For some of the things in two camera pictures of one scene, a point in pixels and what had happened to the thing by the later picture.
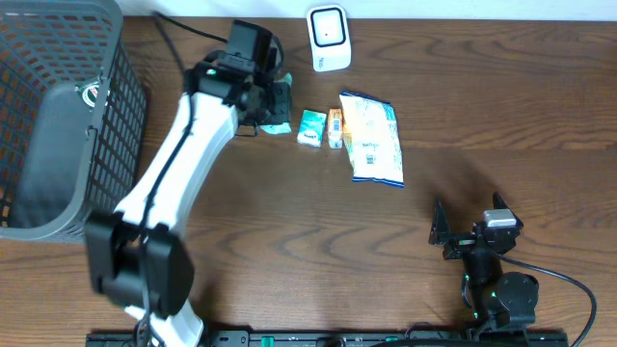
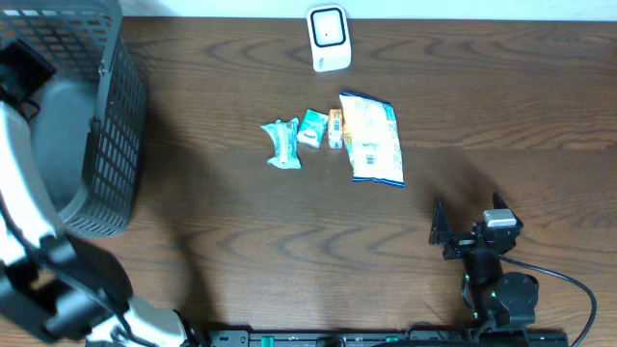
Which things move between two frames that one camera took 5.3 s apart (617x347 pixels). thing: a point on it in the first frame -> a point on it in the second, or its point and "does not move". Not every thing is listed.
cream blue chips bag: [373, 140] does not move
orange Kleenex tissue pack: [335, 128] does not move
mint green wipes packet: [285, 127] -> [285, 139]
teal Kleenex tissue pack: [311, 128] does not move
